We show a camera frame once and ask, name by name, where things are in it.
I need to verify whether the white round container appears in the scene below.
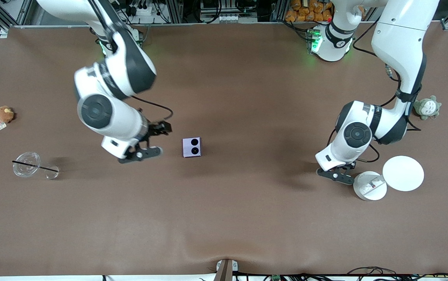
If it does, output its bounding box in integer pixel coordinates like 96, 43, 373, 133
353, 171, 388, 201

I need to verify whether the white round lid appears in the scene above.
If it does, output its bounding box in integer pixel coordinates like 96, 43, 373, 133
382, 156, 425, 192

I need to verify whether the grey totoro plush toy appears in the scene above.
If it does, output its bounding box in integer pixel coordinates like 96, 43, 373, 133
413, 95, 442, 121

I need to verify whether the black straw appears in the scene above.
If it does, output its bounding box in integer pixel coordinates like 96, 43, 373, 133
12, 160, 59, 173

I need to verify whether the white power strip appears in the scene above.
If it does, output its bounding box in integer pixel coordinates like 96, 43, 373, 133
208, 14, 258, 23

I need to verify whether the clear plastic cup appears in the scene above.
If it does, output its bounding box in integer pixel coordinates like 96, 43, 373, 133
12, 152, 60, 180

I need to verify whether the brown plush toy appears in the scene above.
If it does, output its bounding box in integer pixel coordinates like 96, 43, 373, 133
0, 106, 15, 131

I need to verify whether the orange plush toy pile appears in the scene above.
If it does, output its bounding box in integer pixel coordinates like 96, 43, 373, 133
285, 0, 334, 23

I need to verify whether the black cable bundle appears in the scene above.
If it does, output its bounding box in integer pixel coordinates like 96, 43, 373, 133
347, 267, 448, 281

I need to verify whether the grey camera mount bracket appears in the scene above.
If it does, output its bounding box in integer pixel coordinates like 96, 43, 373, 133
213, 259, 238, 281

